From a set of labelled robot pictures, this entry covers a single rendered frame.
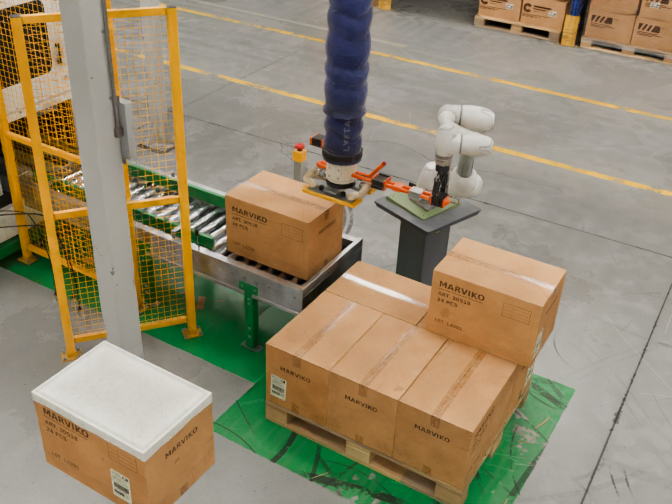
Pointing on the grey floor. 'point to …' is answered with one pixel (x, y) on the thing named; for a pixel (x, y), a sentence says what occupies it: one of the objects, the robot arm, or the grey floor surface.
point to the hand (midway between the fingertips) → (438, 198)
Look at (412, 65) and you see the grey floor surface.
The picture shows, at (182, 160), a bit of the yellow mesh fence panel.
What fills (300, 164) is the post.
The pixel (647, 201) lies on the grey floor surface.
